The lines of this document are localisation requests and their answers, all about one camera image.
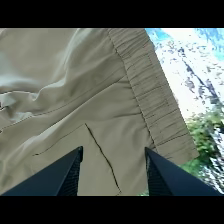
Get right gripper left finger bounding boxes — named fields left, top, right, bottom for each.
left=1, top=145, right=84, bottom=197

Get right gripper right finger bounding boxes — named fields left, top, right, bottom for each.
left=144, top=146, right=223, bottom=197

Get brown pants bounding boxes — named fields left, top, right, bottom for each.
left=0, top=27, right=200, bottom=197

